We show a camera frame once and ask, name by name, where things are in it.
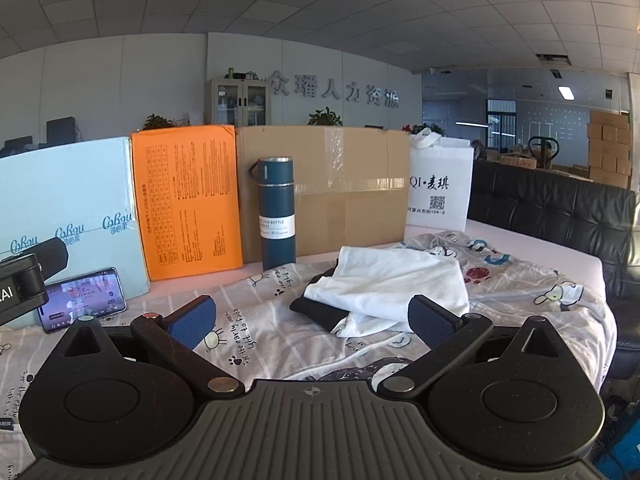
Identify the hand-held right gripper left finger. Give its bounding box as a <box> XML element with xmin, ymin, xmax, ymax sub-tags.
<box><xmin>63</xmin><ymin>296</ymin><xmax>246</xmax><ymax>401</ymax></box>

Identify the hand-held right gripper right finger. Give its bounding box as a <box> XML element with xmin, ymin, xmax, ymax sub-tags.
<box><xmin>375</xmin><ymin>295</ymin><xmax>564</xmax><ymax>401</ymax></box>

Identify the white t-shirt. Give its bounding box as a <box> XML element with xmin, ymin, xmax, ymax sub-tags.
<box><xmin>303</xmin><ymin>245</ymin><xmax>471</xmax><ymax>337</ymax></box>

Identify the smartphone with lit screen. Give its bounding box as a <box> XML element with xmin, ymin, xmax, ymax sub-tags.
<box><xmin>37</xmin><ymin>267</ymin><xmax>128</xmax><ymax>334</ymax></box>

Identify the printed cartoon bedsheet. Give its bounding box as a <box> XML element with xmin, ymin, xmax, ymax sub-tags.
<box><xmin>0</xmin><ymin>230</ymin><xmax>619</xmax><ymax>480</ymax></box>

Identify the large light blue box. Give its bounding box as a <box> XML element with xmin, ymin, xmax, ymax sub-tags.
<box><xmin>0</xmin><ymin>136</ymin><xmax>151</xmax><ymax>322</ymax></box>

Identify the black garment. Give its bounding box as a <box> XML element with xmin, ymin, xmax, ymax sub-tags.
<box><xmin>289</xmin><ymin>259</ymin><xmax>352</xmax><ymax>334</ymax></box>

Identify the orange printed box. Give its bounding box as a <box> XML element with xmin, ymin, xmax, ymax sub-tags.
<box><xmin>130</xmin><ymin>124</ymin><xmax>245</xmax><ymax>282</ymax></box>

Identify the dark blue vacuum bottle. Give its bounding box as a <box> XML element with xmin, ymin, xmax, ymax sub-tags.
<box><xmin>248</xmin><ymin>156</ymin><xmax>297</xmax><ymax>271</ymax></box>

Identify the pink mattress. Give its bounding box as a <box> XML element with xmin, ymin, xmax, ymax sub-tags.
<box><xmin>150</xmin><ymin>218</ymin><xmax>604</xmax><ymax>307</ymax></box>

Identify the black computer monitor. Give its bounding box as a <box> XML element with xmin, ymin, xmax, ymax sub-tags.
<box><xmin>46</xmin><ymin>117</ymin><xmax>77</xmax><ymax>149</ymax></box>
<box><xmin>0</xmin><ymin>135</ymin><xmax>34</xmax><ymax>159</ymax></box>

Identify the white tote bag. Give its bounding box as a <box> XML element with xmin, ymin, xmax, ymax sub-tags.
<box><xmin>403</xmin><ymin>127</ymin><xmax>475</xmax><ymax>235</ymax></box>

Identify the brown cardboard box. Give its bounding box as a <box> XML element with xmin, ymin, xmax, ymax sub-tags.
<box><xmin>234</xmin><ymin>125</ymin><xmax>412</xmax><ymax>266</ymax></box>

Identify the black leather sofa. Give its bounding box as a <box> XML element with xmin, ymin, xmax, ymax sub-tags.
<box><xmin>467</xmin><ymin>159</ymin><xmax>640</xmax><ymax>382</ymax></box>

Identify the potted plant with red flowers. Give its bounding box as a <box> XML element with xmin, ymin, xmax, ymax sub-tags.
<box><xmin>402</xmin><ymin>122</ymin><xmax>446</xmax><ymax>137</ymax></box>

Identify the green potted plant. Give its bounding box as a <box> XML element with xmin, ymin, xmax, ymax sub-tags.
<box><xmin>142</xmin><ymin>113</ymin><xmax>179</xmax><ymax>132</ymax></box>
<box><xmin>307</xmin><ymin>107</ymin><xmax>344</xmax><ymax>127</ymax></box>

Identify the pallet jack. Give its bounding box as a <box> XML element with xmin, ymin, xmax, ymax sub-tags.
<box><xmin>528</xmin><ymin>135</ymin><xmax>559</xmax><ymax>169</ymax></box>

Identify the grey glass-door cabinet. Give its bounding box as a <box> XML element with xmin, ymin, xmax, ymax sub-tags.
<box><xmin>207</xmin><ymin>77</ymin><xmax>271</xmax><ymax>127</ymax></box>

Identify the stack of cardboard boxes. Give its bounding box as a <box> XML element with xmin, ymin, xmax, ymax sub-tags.
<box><xmin>585</xmin><ymin>108</ymin><xmax>634</xmax><ymax>189</ymax></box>

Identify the grey wall lettering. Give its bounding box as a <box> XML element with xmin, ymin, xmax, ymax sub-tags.
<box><xmin>269</xmin><ymin>70</ymin><xmax>404</xmax><ymax>109</ymax></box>

